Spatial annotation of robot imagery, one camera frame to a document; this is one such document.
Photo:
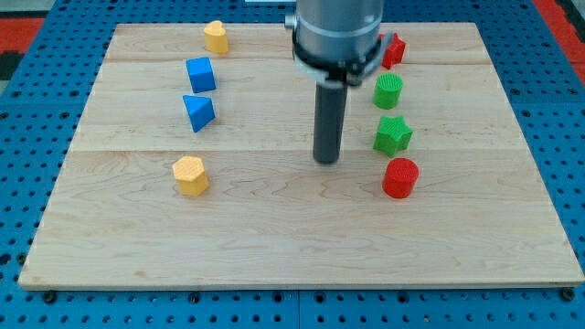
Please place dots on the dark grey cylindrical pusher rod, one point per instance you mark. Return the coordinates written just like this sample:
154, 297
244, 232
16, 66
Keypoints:
329, 114

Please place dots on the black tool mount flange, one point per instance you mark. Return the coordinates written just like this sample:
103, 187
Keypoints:
341, 73

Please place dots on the red cylinder block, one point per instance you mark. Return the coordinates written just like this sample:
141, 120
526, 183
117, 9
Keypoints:
400, 177

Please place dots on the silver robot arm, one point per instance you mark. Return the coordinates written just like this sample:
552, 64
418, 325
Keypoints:
337, 44

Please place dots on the red star block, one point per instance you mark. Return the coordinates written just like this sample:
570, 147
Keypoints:
394, 52

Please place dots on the green star block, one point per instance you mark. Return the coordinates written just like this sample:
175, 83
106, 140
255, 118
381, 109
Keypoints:
392, 135

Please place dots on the green cylinder block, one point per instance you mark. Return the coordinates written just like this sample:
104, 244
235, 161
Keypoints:
387, 91

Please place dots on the yellow heart block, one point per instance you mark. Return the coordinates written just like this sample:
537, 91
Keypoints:
216, 38

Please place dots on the blue triangle block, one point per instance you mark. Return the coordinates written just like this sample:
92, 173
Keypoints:
200, 111

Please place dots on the blue cube block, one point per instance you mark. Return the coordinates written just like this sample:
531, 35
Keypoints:
201, 74

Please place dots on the light wooden board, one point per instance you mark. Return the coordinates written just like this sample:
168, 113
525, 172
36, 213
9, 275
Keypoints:
272, 218

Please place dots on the yellow hexagon block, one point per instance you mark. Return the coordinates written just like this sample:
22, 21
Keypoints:
190, 175

